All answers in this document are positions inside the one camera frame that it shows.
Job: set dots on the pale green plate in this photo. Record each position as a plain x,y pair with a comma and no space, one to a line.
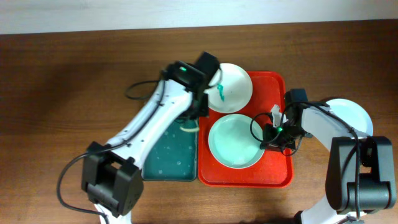
234,141

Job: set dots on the green yellow sponge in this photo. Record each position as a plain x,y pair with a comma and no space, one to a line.
191,130

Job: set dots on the red plastic tray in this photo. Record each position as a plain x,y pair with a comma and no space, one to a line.
273,170

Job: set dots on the white plate green stain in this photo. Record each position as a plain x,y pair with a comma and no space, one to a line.
230,89

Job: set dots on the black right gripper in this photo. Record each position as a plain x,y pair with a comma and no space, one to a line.
275,145

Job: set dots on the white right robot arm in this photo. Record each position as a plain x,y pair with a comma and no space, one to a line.
360,177

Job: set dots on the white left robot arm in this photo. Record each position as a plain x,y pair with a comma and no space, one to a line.
112,172

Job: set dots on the black tray with green water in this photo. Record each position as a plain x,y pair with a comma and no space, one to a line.
174,156

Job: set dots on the light blue plate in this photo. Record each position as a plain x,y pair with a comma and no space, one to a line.
353,114

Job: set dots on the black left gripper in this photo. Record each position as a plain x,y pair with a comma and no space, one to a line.
205,113

